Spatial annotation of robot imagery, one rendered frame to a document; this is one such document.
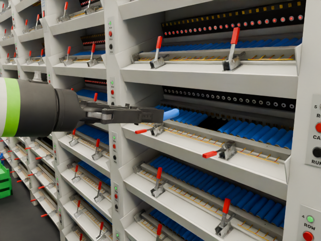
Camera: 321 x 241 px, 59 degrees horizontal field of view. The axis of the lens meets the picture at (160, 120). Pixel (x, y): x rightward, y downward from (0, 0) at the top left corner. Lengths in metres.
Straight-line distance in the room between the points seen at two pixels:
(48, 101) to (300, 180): 0.45
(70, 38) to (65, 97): 1.18
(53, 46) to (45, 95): 1.16
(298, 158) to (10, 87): 0.49
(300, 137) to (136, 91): 0.62
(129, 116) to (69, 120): 0.11
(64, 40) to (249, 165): 1.26
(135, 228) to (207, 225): 0.41
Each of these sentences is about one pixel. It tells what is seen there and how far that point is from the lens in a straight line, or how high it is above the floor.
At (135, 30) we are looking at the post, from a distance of 1.02.
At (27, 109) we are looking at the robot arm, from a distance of 0.46.
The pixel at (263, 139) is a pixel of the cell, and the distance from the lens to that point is 0.69.
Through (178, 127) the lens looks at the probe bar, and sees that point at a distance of 0.82.
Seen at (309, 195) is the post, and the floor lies 0.90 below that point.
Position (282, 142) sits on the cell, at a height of 0.95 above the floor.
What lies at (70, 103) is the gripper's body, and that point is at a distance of 0.49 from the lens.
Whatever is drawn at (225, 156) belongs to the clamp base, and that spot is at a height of 0.92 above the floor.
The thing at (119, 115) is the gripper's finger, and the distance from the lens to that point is 0.51.
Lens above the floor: 1.13
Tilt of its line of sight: 12 degrees down
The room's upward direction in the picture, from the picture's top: straight up
